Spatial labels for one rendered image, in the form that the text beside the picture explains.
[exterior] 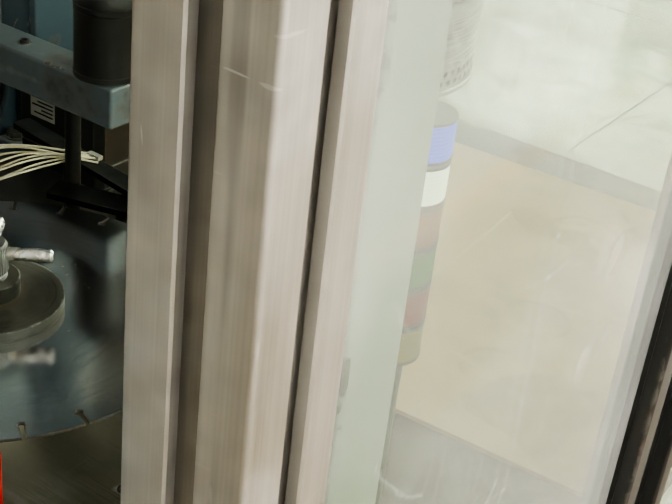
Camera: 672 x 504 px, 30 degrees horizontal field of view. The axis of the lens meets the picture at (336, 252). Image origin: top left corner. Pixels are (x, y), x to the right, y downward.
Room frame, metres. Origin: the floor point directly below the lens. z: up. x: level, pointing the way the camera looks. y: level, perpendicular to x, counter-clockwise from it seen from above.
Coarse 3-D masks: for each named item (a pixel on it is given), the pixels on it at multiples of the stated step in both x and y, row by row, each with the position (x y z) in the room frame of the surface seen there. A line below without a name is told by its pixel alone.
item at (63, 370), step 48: (48, 240) 0.89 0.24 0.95; (96, 240) 0.90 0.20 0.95; (96, 288) 0.83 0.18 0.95; (48, 336) 0.76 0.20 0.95; (96, 336) 0.76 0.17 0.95; (0, 384) 0.69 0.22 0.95; (48, 384) 0.70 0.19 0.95; (96, 384) 0.71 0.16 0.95; (0, 432) 0.64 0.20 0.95; (48, 432) 0.65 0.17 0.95
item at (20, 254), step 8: (0, 224) 0.83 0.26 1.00; (0, 232) 0.82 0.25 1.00; (0, 240) 0.80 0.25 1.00; (0, 248) 0.79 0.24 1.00; (8, 248) 0.79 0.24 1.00; (16, 248) 0.79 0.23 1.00; (24, 248) 0.79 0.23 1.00; (32, 248) 0.80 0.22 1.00; (0, 256) 0.78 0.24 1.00; (8, 256) 0.79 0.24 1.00; (16, 256) 0.79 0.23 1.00; (24, 256) 0.79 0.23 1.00; (32, 256) 0.79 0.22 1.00; (40, 256) 0.79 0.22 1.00; (48, 256) 0.79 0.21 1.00; (0, 264) 0.78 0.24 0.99; (8, 264) 0.79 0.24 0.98; (0, 272) 0.78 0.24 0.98; (0, 280) 0.78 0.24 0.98
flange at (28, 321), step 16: (16, 272) 0.80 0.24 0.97; (32, 272) 0.83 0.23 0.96; (48, 272) 0.83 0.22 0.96; (0, 288) 0.78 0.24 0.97; (16, 288) 0.79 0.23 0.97; (32, 288) 0.80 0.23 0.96; (48, 288) 0.81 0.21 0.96; (0, 304) 0.77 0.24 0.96; (16, 304) 0.78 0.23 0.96; (32, 304) 0.78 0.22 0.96; (48, 304) 0.78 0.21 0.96; (64, 304) 0.80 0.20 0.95; (0, 320) 0.76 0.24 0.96; (16, 320) 0.76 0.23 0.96; (32, 320) 0.76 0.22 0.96; (48, 320) 0.77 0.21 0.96; (0, 336) 0.74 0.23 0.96; (16, 336) 0.75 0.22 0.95
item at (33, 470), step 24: (24, 432) 0.77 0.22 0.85; (72, 432) 0.77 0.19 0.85; (96, 432) 0.78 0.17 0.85; (120, 432) 0.78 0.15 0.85; (0, 456) 0.61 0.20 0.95; (24, 456) 0.74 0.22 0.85; (48, 456) 0.74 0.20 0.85; (72, 456) 0.75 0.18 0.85; (96, 456) 0.75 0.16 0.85; (120, 456) 0.75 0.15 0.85; (0, 480) 0.61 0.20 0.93; (24, 480) 0.71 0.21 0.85; (48, 480) 0.72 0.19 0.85; (72, 480) 0.72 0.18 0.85; (96, 480) 0.72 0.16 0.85; (120, 480) 0.72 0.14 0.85
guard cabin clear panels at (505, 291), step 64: (448, 0) 0.36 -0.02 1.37; (512, 0) 0.40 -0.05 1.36; (576, 0) 0.44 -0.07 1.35; (640, 0) 0.50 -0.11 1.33; (384, 64) 0.33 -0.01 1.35; (448, 64) 0.36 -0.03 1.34; (512, 64) 0.40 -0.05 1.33; (576, 64) 0.45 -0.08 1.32; (640, 64) 0.51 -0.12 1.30; (384, 128) 0.34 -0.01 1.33; (448, 128) 0.37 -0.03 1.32; (512, 128) 0.41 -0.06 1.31; (576, 128) 0.46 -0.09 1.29; (640, 128) 0.53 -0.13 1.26; (384, 192) 0.34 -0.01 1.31; (448, 192) 0.38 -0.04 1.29; (512, 192) 0.42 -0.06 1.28; (576, 192) 0.48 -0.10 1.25; (640, 192) 0.55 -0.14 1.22; (384, 256) 0.35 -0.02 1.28; (448, 256) 0.38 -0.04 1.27; (512, 256) 0.43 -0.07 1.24; (576, 256) 0.49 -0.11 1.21; (640, 256) 0.57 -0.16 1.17; (384, 320) 0.35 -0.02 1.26; (448, 320) 0.39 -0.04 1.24; (512, 320) 0.44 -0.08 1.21; (576, 320) 0.51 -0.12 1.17; (640, 320) 0.60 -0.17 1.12; (384, 384) 0.36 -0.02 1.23; (448, 384) 0.40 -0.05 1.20; (512, 384) 0.45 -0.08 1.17; (576, 384) 0.53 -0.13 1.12; (384, 448) 0.36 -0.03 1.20; (448, 448) 0.41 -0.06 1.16; (512, 448) 0.47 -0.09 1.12; (576, 448) 0.55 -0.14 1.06
